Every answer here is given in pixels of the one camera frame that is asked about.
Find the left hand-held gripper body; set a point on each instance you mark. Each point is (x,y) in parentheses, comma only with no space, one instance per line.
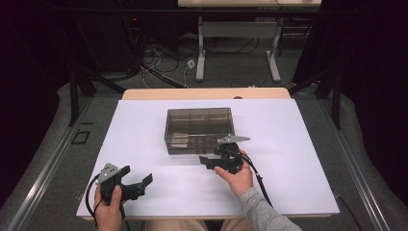
(109,176)

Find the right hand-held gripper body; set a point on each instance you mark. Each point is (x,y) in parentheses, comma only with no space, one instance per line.
(232,157)

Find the smoky clear drawer cabinet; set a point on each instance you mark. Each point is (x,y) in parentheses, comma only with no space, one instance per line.
(198,122)

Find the person's right hand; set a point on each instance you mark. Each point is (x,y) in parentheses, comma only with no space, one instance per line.
(242,183)

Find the person's left hand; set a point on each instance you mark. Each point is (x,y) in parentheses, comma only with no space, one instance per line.
(109,215)

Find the white table sheet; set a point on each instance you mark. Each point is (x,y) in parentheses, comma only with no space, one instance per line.
(179,195)

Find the person's legs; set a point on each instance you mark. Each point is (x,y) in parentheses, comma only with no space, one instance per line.
(179,225)

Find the black metal stand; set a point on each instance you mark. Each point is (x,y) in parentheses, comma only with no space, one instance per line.
(74,96)
(336,96)

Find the white plug adapter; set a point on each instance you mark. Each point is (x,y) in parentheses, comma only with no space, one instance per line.
(191,63)

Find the white-legged background table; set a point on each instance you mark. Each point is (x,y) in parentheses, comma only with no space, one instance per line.
(237,29)

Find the aluminium floor rail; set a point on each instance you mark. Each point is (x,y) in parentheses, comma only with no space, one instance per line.
(48,166)
(356,166)

